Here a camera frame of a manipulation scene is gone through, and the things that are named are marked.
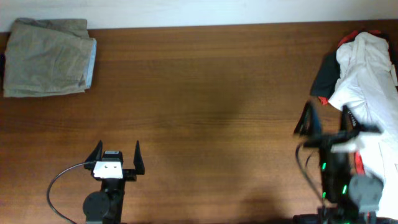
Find white t-shirt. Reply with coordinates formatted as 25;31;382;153
328;32;397;219

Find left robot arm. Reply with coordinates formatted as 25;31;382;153
83;141;146;224

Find folded khaki trousers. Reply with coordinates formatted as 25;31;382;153
3;18;97;98

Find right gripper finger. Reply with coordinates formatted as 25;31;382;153
294;101;322;136
340;105;356;131

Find black and red shirt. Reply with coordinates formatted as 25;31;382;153
310;29;397;105

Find right black cable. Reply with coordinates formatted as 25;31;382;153
294;142;326;206

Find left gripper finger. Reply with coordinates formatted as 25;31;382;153
83;140;103;170
133;141;145;175

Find left black cable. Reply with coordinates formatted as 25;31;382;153
46;161;94;224

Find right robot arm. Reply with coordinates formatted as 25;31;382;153
293;101;384;223

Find black cable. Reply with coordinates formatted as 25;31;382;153
294;142;326;206
46;161;94;224

